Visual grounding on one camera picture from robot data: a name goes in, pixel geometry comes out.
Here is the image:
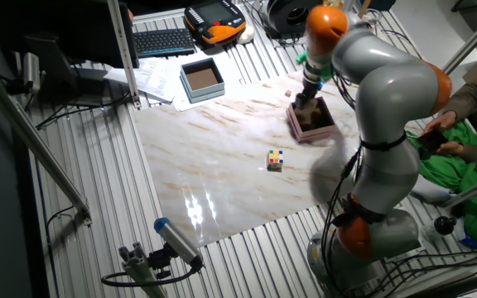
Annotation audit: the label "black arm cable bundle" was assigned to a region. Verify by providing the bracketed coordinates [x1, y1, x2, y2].
[320, 24, 426, 297]

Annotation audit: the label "white paper sheets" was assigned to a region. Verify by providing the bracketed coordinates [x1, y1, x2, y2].
[104, 51, 260, 113]

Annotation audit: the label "colourful puzzle cube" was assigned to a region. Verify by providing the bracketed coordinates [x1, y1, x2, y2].
[266, 148, 285, 171]

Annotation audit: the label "black keyboard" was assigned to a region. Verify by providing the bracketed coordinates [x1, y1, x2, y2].
[132, 27, 197, 59]

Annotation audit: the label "orange black teach pendant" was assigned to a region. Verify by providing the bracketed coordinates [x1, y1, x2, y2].
[183, 0, 248, 46]

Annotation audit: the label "black round knob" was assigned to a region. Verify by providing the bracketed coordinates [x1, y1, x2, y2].
[433, 215, 458, 236]

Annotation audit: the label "black computer monitor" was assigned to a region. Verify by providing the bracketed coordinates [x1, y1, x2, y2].
[14, 0, 140, 108]

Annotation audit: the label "blue-grey gift box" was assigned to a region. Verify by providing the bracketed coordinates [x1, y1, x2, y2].
[179, 57, 226, 104]

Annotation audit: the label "black phone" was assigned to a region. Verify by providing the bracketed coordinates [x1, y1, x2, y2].
[416, 130, 449, 153]

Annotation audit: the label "silver camera with blue cap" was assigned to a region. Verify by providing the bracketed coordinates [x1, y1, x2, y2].
[153, 217, 205, 268]

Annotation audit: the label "person left hand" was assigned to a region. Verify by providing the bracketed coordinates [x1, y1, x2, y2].
[436, 141, 465, 156]

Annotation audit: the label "black camera cable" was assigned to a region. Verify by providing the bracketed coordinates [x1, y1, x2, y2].
[100, 264, 202, 287]

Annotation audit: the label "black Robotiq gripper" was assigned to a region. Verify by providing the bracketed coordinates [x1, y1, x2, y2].
[295, 76, 321, 111]

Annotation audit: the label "marble pattern table mat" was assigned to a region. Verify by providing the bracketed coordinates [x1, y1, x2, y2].
[132, 72, 383, 249]

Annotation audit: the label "aluminium camera mount profile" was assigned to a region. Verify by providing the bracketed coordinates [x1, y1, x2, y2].
[118, 242, 169, 298]

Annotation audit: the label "pink gift box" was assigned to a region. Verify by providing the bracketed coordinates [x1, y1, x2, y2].
[285, 96, 337, 144]

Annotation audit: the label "black filament spool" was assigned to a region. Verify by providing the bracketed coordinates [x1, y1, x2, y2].
[263, 0, 325, 41]

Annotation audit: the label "large wooden cube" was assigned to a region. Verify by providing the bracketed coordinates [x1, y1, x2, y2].
[296, 99, 320, 126]

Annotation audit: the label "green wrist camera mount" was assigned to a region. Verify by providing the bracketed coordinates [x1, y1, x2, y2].
[296, 50, 334, 82]

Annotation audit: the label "person right hand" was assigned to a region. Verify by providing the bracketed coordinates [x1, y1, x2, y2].
[424, 110, 458, 134]

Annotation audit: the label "white cloth piece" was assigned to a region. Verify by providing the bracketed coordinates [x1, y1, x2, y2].
[410, 175, 457, 204]

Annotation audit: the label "upright aluminium frame post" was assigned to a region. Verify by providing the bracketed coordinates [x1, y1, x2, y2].
[106, 0, 142, 109]

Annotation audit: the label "silver camera on pole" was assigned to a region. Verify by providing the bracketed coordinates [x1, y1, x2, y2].
[22, 51, 41, 94]

